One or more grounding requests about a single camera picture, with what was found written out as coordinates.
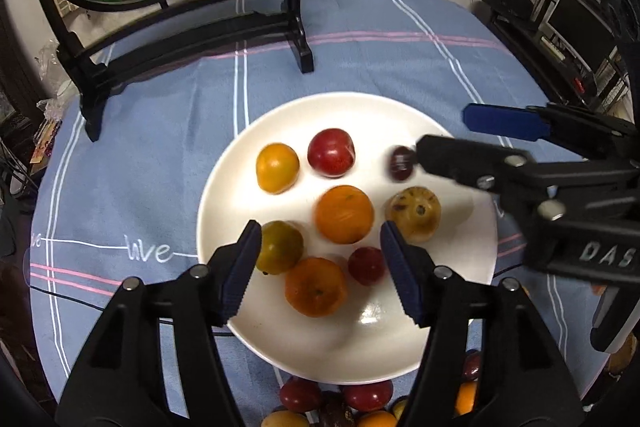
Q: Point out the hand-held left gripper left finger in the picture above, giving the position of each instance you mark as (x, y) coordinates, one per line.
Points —
(242, 272)

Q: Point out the white plate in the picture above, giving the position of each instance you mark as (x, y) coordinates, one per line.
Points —
(310, 347)

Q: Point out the computer monitor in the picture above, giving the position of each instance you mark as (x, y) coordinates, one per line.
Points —
(580, 27)

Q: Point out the red plum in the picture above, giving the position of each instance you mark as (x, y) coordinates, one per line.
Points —
(299, 394)
(366, 266)
(367, 394)
(331, 153)

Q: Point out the spotted yellow passion fruit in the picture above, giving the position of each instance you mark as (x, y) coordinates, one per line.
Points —
(412, 214)

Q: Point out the black media stand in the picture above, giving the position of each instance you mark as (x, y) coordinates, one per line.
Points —
(530, 52)

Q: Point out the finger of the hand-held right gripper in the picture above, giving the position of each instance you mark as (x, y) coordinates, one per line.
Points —
(500, 122)
(460, 159)

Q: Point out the black hat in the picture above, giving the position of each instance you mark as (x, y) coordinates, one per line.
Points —
(515, 2)

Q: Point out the blue plaid tablecloth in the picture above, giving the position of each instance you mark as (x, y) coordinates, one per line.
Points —
(150, 147)

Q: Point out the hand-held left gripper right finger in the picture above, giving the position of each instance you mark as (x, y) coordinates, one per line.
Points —
(402, 277)

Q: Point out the orange tangerine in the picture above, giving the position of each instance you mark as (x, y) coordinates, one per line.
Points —
(316, 287)
(377, 420)
(344, 214)
(466, 399)

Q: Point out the yellow orange plum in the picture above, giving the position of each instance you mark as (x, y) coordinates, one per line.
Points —
(277, 168)

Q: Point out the person's right hand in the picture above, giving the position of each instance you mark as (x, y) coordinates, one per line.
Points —
(625, 357)

